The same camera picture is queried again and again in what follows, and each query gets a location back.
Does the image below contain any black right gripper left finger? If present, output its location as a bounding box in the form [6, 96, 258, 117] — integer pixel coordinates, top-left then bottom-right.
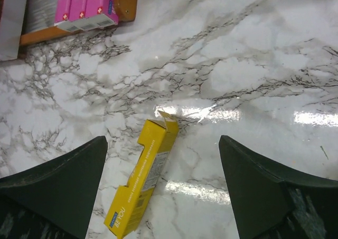
[1, 136, 108, 238]

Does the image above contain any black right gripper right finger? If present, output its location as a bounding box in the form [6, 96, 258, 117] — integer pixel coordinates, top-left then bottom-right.
[219, 136, 337, 238]

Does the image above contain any yellow toothpaste box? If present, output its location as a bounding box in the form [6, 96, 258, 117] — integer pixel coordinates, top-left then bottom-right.
[104, 111, 179, 238]

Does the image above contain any large pink toothpaste box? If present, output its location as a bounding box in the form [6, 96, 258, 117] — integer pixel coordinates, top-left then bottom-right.
[54, 0, 78, 32]

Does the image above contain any orange wooden three-tier shelf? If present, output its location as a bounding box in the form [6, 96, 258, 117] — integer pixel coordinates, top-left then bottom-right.
[20, 0, 137, 46]

